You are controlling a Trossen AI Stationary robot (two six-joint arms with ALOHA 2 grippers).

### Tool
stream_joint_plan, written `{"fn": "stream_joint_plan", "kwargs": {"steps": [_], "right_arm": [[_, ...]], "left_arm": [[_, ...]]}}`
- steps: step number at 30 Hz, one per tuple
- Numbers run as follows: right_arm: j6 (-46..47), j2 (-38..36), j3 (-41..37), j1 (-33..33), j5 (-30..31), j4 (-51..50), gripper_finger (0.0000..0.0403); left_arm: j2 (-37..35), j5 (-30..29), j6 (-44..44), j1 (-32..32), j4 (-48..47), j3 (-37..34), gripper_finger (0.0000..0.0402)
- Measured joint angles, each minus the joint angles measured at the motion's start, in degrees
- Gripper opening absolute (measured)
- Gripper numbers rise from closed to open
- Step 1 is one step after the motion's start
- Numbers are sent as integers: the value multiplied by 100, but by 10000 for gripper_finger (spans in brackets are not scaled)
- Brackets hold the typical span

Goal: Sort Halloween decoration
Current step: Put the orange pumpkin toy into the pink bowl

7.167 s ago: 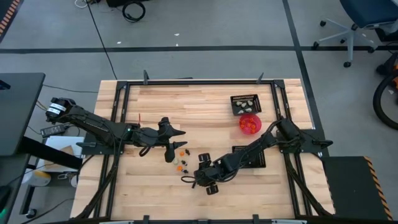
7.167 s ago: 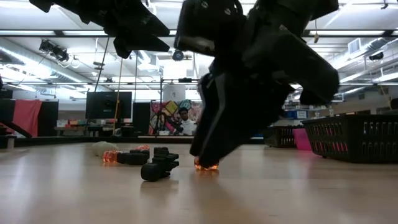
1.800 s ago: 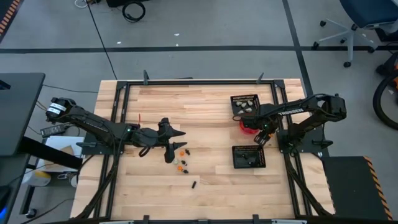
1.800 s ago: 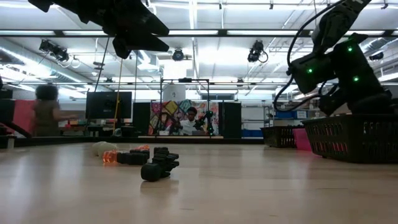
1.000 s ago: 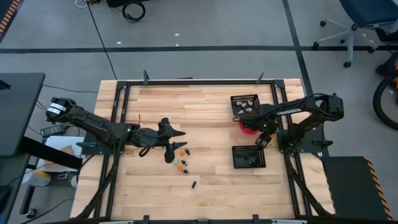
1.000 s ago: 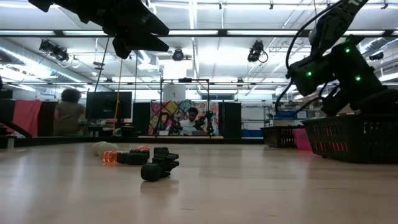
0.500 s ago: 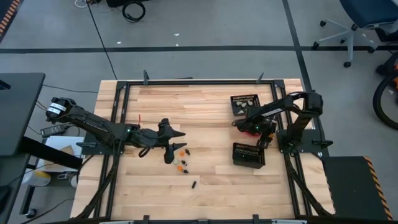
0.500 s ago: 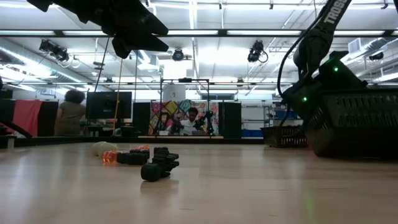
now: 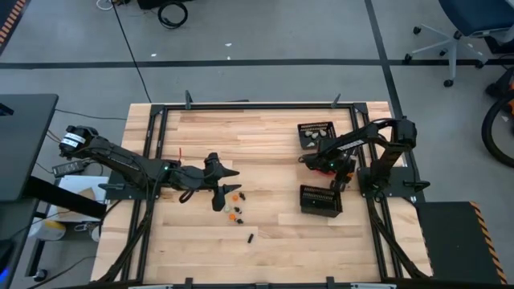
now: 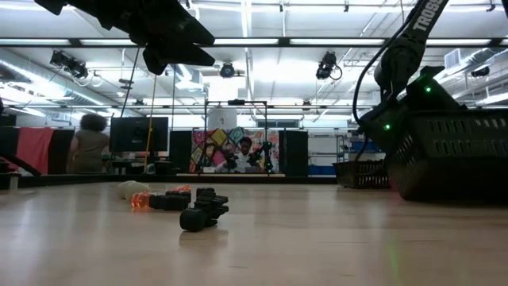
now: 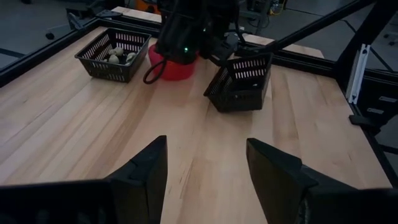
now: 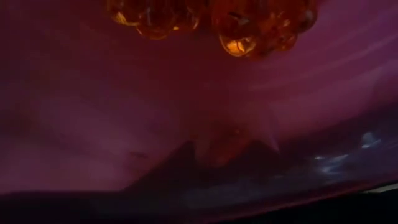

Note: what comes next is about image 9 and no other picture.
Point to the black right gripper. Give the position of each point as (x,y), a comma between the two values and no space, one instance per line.
(325,162)

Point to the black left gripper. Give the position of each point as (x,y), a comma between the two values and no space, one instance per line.
(201,176)

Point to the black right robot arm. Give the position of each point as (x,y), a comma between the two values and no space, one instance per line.
(377,138)

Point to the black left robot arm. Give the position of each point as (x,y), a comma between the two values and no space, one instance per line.
(120,156)

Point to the black perforated plastic basket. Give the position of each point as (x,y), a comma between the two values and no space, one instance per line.
(317,127)
(321,204)

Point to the black platform with hazard stripe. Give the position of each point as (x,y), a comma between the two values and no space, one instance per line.
(449,241)

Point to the white cardboard box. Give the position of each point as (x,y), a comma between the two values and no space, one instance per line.
(80,184)

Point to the black power adapter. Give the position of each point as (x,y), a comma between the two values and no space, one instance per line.
(68,168)

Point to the black desk leg bar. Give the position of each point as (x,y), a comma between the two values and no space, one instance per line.
(60,196)

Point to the white bottle with yellow band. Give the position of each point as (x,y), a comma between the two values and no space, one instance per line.
(50,229)

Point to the black box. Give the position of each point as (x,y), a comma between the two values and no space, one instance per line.
(148,3)

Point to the black desk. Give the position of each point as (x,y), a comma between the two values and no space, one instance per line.
(24,140)

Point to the blue office chair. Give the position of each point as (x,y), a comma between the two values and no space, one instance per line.
(474,16)

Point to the black mat with hazard stripe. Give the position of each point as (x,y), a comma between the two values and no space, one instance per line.
(6,16)

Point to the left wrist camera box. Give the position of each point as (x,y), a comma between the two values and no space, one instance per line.
(219,200)

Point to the black frame bracket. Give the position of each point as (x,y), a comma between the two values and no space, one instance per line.
(335,102)
(188,100)

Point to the black aluminium table frame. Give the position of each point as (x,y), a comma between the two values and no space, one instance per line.
(257,106)

